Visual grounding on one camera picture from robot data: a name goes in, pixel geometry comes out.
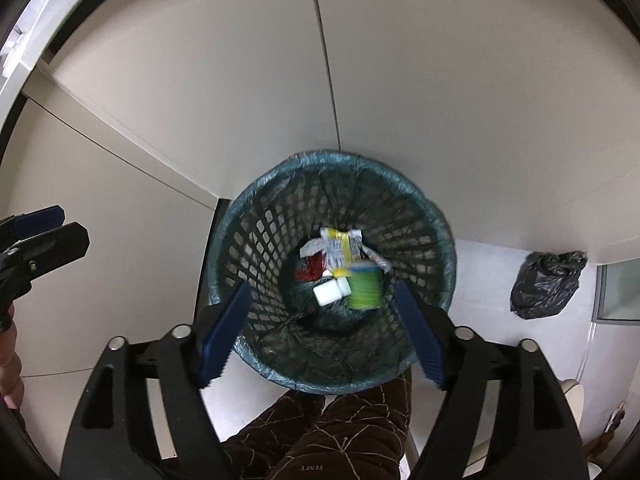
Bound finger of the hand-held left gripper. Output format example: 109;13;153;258
0;221;90;282
0;204;66;256

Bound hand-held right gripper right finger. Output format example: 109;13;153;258
394;280;591;480

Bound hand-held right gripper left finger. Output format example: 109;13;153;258
61;280;253;480

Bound green cardboard box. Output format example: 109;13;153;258
347;265;385;311

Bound white plastic bottle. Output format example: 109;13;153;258
312;276;351;307

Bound red mesh bag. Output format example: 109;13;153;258
295;255;328;282

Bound yellow snack packet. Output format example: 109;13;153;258
300;227;392;281

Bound dark mesh trash basket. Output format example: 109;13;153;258
206;149;458;395

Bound person's left hand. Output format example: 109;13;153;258
0;305;26;409

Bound black garbage bag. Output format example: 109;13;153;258
510;251;588;320

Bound person's brown patterned trousers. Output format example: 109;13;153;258
220;375;413;480

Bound beige curved object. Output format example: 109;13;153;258
559;378;588;463

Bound glass panel with metal frame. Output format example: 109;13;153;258
590;260;640;327

